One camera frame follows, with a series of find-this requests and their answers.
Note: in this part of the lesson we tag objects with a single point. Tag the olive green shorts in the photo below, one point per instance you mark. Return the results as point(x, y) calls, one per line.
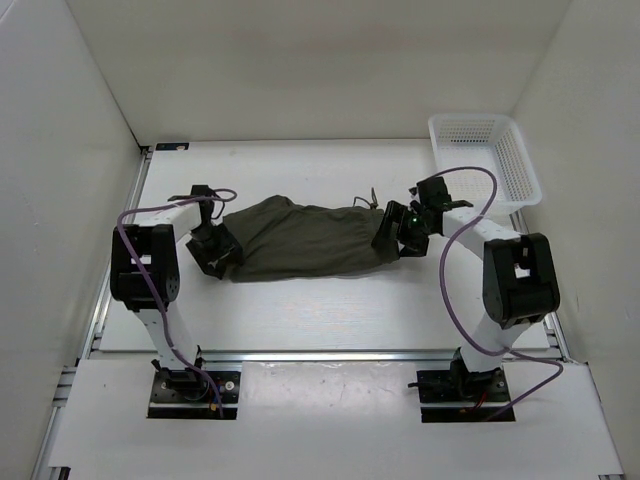
point(283, 240)

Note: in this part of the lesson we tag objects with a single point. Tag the front aluminium rail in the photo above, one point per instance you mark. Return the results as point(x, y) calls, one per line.
point(329, 356)

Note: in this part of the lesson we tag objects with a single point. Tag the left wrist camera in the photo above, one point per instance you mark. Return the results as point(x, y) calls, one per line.
point(202, 192)

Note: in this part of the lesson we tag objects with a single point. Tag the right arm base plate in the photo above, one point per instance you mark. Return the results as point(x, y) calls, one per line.
point(476, 399)

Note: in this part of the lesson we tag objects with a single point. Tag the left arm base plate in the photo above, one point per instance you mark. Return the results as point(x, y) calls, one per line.
point(187, 395)

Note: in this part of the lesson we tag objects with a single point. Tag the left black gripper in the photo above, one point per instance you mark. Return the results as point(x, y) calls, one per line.
point(227, 246)

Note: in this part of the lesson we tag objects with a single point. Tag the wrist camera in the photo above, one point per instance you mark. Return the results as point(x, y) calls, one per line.
point(202, 192)
point(431, 193)

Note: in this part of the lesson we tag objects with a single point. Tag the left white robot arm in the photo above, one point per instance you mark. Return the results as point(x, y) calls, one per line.
point(145, 275)

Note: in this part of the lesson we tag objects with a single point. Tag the white perforated plastic basket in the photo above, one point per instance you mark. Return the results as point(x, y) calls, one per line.
point(484, 154)

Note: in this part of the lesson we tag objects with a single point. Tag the right aluminium rail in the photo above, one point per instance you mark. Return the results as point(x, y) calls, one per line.
point(539, 296)

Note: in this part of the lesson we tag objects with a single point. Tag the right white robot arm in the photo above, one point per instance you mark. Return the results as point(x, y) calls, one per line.
point(519, 284)

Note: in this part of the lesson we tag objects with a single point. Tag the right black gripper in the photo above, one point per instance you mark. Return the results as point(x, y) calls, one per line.
point(399, 213)

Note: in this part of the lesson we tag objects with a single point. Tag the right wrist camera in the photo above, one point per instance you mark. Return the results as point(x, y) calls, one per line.
point(431, 193)

